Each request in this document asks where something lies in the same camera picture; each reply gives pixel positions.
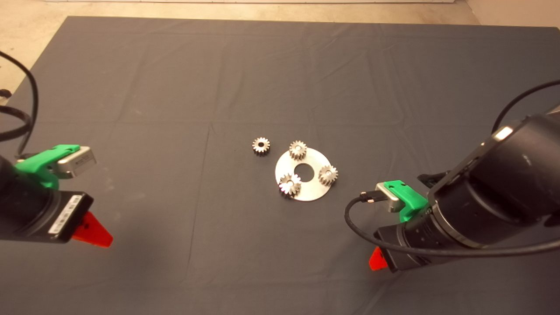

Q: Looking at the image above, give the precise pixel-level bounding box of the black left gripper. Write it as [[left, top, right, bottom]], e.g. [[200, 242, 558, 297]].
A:
[[44, 191, 113, 248]]

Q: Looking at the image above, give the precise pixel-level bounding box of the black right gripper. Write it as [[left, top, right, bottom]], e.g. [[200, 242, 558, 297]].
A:
[[369, 210, 455, 273]]

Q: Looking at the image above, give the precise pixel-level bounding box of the larger steel gear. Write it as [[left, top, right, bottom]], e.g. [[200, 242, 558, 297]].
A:
[[279, 173, 302, 197]]

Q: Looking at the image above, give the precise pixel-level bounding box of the round metal plate with hole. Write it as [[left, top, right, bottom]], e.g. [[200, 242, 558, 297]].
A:
[[275, 147, 335, 202]]

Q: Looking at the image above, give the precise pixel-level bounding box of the dark grey table cloth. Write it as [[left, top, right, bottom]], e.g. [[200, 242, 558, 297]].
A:
[[0, 16, 560, 315]]

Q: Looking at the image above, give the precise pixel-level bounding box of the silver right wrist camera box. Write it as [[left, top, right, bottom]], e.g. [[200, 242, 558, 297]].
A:
[[376, 182, 404, 214]]

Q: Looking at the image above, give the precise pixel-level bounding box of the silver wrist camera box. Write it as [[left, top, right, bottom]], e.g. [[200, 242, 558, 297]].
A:
[[376, 182, 404, 214], [56, 146, 97, 179]]

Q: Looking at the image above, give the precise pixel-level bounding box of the green right camera mount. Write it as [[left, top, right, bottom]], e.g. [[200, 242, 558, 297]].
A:
[[385, 180, 429, 222]]

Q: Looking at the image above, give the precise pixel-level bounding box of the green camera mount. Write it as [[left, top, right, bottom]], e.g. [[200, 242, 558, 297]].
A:
[[14, 144, 81, 191], [385, 180, 429, 222]]

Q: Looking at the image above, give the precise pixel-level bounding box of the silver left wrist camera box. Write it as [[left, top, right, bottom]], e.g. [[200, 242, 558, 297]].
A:
[[56, 146, 97, 179]]

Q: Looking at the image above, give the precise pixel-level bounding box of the green left camera mount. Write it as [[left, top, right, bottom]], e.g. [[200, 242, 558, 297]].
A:
[[14, 144, 81, 191]]

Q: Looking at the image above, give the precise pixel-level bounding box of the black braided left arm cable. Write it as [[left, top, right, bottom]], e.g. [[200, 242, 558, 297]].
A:
[[0, 106, 32, 141]]

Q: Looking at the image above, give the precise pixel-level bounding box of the thin black left camera cable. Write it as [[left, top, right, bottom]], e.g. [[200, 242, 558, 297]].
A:
[[0, 52, 39, 158]]

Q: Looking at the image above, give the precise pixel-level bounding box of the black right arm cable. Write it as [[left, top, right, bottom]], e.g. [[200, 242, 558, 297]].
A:
[[491, 80, 560, 134]]

